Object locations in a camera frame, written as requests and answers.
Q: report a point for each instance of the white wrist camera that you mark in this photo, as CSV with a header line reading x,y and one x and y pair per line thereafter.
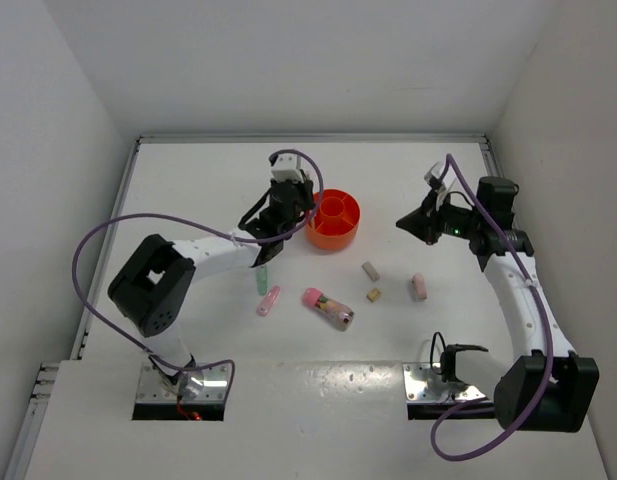
x,y
440,178
286,167

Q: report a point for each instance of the pale pink eraser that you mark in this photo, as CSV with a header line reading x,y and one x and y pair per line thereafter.
x,y
419,287

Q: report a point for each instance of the small yellow eraser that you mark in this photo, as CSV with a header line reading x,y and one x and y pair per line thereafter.
x,y
373,295

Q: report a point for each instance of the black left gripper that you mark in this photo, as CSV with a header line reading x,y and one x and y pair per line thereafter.
x,y
305,188

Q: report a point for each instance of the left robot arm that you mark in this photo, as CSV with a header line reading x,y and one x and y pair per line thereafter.
x,y
151,287

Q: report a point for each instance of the pink correction tape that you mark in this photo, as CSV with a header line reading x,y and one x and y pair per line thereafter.
x,y
268,301

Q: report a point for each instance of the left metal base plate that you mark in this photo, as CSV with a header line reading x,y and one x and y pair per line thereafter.
x,y
208,386

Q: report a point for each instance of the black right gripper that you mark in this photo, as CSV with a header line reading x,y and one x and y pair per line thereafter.
x,y
423,221

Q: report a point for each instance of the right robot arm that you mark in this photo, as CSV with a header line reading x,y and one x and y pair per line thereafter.
x,y
545,365

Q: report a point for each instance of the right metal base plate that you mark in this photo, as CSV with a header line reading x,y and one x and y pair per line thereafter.
x,y
424,387

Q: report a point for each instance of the pink capped clear tube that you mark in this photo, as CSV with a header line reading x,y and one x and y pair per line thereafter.
x,y
336,313

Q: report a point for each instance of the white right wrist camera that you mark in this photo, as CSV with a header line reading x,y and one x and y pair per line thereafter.
x,y
440,178

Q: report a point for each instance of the grey eraser block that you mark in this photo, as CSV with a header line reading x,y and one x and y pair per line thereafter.
x,y
370,270

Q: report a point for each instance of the metal base plate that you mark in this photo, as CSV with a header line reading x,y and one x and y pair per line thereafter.
x,y
208,386
424,387

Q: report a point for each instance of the orange round desk organizer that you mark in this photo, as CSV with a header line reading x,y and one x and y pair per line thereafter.
x,y
336,222

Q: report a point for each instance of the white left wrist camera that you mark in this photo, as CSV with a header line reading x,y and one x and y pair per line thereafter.
x,y
286,167

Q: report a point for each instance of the green correction tape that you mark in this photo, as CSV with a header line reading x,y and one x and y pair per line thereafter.
x,y
262,280

